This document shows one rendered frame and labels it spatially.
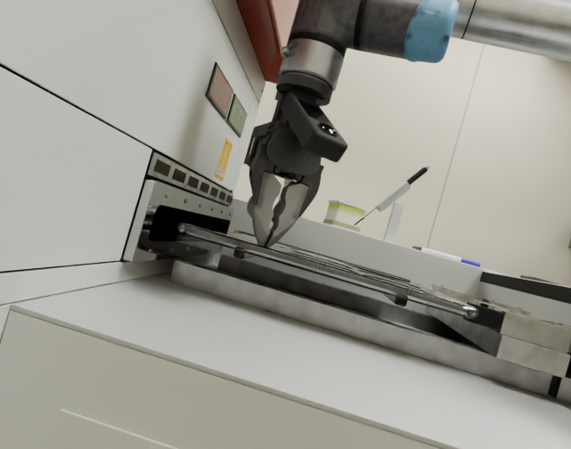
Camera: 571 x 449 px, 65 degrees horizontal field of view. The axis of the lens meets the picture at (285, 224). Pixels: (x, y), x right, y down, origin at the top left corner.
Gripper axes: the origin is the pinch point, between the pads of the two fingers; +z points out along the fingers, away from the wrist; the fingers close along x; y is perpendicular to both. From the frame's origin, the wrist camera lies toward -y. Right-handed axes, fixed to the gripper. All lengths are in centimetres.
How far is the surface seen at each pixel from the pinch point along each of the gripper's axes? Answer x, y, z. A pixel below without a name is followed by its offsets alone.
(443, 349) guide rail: -23.6, -8.5, 7.4
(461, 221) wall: -271, 242, -52
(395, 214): -36.6, 25.5, -11.2
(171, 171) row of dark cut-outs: 12.3, 6.7, -4.7
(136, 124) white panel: 18.3, -3.3, -7.6
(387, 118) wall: -189, 272, -118
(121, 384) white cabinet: 15.2, -17.7, 12.3
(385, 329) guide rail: -17.0, -4.8, 7.1
